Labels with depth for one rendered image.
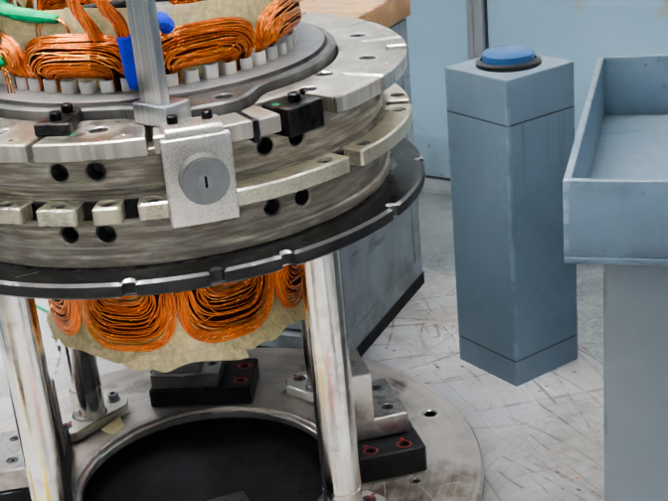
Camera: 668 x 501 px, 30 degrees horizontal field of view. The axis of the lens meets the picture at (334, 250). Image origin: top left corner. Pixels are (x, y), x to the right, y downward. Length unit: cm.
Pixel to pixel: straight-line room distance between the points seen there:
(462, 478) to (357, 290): 25
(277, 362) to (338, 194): 35
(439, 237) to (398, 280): 228
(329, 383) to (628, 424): 18
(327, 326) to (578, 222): 19
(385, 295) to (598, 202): 53
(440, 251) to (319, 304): 260
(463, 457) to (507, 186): 21
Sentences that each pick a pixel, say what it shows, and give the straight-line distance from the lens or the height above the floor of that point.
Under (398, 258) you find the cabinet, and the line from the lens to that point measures 115.
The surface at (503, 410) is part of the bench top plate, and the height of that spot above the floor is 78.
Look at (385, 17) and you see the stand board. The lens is 108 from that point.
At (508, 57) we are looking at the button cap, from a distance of 95.
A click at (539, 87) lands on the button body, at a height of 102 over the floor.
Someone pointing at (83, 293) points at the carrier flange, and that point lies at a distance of 67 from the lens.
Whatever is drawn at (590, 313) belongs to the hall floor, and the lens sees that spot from 296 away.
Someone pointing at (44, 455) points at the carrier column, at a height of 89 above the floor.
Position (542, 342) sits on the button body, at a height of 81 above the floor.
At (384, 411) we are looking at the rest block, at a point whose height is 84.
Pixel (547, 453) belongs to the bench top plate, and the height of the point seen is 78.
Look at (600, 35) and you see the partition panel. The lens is 313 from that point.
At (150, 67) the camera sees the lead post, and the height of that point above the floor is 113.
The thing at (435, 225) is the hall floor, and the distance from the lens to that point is 351.
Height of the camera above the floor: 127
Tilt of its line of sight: 22 degrees down
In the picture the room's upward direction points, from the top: 5 degrees counter-clockwise
